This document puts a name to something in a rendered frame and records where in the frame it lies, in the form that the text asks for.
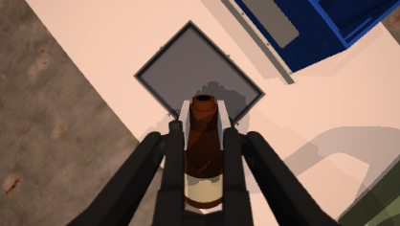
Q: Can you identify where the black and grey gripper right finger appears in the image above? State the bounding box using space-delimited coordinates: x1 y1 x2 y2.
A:
217 101 342 226

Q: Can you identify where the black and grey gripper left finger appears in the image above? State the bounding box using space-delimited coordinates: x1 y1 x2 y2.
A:
65 101 190 226

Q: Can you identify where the blue plastic crate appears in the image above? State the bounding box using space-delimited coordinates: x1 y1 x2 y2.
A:
234 0 400 73

